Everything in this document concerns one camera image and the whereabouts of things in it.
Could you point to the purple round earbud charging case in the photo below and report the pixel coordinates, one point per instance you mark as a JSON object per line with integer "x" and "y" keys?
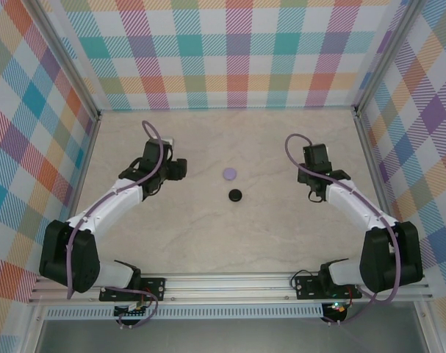
{"x": 229, "y": 173}

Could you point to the black round earbud charging case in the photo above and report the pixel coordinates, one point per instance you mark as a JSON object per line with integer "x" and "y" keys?
{"x": 235, "y": 195}

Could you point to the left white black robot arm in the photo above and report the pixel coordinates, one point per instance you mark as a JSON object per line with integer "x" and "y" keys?
{"x": 108, "y": 206}

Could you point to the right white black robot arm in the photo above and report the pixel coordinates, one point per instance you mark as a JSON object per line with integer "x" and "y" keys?
{"x": 355, "y": 206}

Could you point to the grey metal panel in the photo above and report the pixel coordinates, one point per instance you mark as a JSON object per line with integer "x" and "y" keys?
{"x": 226, "y": 338}

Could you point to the right aluminium side rail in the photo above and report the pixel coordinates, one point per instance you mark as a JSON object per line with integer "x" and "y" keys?
{"x": 372, "y": 162}

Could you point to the aluminium side rail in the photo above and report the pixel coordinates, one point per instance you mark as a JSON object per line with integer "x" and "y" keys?
{"x": 372, "y": 162}
{"x": 86, "y": 162}

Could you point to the left aluminium side rail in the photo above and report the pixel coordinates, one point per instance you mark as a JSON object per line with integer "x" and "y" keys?
{"x": 86, "y": 162}

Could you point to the left aluminium frame post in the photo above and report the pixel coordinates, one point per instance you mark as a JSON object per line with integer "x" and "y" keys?
{"x": 78, "y": 70}

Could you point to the aluminium frame post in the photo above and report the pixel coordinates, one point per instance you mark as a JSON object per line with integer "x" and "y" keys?
{"x": 388, "y": 55}
{"x": 78, "y": 70}

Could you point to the right aluminium frame post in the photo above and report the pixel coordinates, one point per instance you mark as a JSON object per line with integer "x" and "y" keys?
{"x": 388, "y": 55}

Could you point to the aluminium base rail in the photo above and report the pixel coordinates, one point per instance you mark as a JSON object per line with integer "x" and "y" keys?
{"x": 226, "y": 288}

